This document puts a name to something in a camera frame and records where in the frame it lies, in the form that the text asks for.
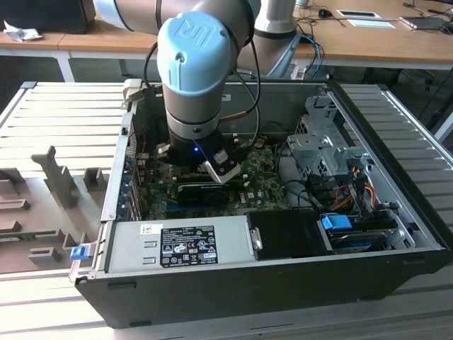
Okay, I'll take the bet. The black RAM slots row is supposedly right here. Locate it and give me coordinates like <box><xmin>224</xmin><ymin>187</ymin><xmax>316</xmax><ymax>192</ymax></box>
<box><xmin>174</xmin><ymin>171</ymin><xmax>249</xmax><ymax>186</ymax></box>

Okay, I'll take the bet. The black graphics card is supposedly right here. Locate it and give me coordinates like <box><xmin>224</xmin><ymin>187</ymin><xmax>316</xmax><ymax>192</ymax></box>
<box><xmin>176</xmin><ymin>182</ymin><xmax>230</xmax><ymax>207</ymax></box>

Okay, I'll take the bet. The green motherboard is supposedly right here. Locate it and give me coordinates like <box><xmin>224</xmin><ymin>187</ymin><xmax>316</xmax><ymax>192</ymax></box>
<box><xmin>136</xmin><ymin>136</ymin><xmax>294</xmax><ymax>220</ymax></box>

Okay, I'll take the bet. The silver power supply unit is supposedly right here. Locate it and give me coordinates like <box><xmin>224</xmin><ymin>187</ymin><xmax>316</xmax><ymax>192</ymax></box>
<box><xmin>105</xmin><ymin>215</ymin><xmax>256</xmax><ymax>274</ymax></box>

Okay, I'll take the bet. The silver metal drive cage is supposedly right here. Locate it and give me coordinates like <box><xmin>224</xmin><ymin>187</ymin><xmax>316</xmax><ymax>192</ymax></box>
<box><xmin>285</xmin><ymin>93</ymin><xmax>373</xmax><ymax>186</ymax></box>

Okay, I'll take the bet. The wooden office desk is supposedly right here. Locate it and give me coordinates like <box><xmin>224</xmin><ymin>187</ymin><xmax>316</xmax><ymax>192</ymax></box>
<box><xmin>0</xmin><ymin>0</ymin><xmax>453</xmax><ymax>71</ymax></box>

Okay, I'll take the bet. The pale blue teach pendant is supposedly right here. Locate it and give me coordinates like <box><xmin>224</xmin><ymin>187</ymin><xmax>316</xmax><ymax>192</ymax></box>
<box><xmin>264</xmin><ymin>33</ymin><xmax>303</xmax><ymax>78</ymax></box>

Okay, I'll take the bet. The grey parts rack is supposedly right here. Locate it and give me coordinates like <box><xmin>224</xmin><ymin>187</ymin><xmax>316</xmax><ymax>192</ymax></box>
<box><xmin>0</xmin><ymin>144</ymin><xmax>111</xmax><ymax>274</ymax></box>

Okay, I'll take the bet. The black open PC case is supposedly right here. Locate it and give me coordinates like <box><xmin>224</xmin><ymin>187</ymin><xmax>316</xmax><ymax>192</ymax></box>
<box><xmin>69</xmin><ymin>79</ymin><xmax>453</xmax><ymax>329</ymax></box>

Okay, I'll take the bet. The hard disk in blue carrier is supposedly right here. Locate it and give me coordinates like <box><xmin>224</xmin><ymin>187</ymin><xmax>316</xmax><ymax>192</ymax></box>
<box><xmin>319</xmin><ymin>214</ymin><xmax>398</xmax><ymax>255</ymax></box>

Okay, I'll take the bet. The large black box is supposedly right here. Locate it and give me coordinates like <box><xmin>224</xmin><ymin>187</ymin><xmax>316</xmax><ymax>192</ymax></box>
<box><xmin>0</xmin><ymin>0</ymin><xmax>97</xmax><ymax>35</ymax></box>

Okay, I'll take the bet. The crumpled white paper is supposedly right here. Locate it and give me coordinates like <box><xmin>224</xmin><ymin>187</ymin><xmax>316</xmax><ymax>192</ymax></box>
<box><xmin>3</xmin><ymin>19</ymin><xmax>44</xmax><ymax>43</ymax></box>

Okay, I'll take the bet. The pale flat desk plate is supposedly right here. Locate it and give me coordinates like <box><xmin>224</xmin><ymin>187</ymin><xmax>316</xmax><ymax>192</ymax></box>
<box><xmin>347</xmin><ymin>18</ymin><xmax>398</xmax><ymax>30</ymax></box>

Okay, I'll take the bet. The grey flat laptop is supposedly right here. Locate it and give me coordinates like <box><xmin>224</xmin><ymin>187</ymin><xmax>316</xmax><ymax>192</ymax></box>
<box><xmin>399</xmin><ymin>15</ymin><xmax>449</xmax><ymax>32</ymax></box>

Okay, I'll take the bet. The white camera with black bracket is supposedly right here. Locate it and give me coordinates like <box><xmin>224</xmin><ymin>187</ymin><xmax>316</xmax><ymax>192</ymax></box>
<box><xmin>202</xmin><ymin>149</ymin><xmax>242</xmax><ymax>186</ymax></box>

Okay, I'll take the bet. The black internal cable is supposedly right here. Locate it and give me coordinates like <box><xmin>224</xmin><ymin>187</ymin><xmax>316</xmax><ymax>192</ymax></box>
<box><xmin>278</xmin><ymin>179</ymin><xmax>320</xmax><ymax>210</ymax></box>

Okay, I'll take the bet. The blue cable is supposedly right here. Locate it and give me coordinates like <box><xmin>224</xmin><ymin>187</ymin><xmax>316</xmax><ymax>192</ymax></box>
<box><xmin>300</xmin><ymin>33</ymin><xmax>326</xmax><ymax>79</ymax></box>

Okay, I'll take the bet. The yellow red wire bundle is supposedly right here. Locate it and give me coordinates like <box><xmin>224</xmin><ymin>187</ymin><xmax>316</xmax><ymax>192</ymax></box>
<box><xmin>332</xmin><ymin>165</ymin><xmax>377</xmax><ymax>214</ymax></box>

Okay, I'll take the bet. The white desk cable port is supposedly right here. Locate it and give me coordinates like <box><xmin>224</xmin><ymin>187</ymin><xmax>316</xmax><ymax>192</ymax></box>
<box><xmin>336</xmin><ymin>8</ymin><xmax>383</xmax><ymax>20</ymax></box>

